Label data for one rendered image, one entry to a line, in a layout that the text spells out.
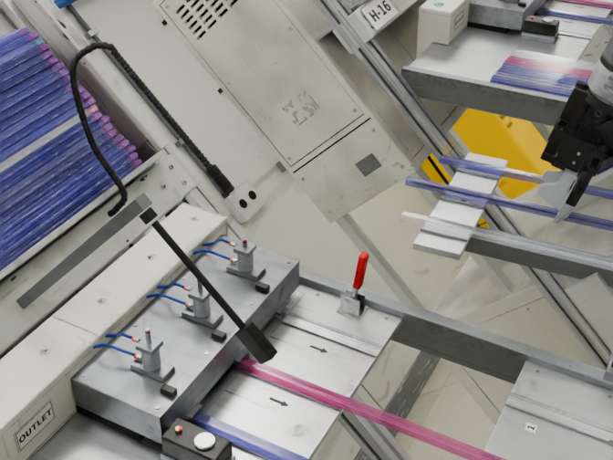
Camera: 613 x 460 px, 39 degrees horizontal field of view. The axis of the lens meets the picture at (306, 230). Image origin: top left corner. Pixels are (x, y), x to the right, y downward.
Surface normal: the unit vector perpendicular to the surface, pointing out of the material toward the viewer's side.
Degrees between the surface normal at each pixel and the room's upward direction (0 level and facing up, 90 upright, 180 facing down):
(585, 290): 90
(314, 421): 46
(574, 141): 91
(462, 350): 90
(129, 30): 90
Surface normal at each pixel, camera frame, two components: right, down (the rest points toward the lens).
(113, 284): 0.00, -0.81
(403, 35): 0.62, -0.39
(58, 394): 0.88, 0.28
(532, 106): -0.47, 0.51
